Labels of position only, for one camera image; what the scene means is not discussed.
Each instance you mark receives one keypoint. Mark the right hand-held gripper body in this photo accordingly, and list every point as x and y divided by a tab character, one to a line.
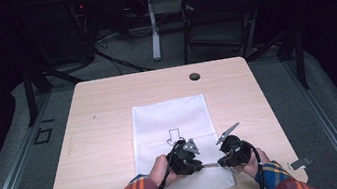
237	150

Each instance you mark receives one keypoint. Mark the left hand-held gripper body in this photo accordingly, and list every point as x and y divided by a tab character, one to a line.
184	156

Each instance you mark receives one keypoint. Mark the white towel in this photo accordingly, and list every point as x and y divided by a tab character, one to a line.
170	118

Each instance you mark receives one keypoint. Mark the person's right hand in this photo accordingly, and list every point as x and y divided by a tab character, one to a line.
254	164

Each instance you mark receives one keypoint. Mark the person's left hand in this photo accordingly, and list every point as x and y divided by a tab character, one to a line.
161	171

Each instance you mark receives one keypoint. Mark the metal table edge clip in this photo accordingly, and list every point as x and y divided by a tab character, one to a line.
299	163

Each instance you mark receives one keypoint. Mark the black metal stand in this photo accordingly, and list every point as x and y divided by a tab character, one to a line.
298	54
31	94

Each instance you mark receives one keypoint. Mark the white background table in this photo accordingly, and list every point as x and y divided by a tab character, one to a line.
153	26

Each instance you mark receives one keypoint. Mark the black folding chair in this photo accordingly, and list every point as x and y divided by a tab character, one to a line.
218	9

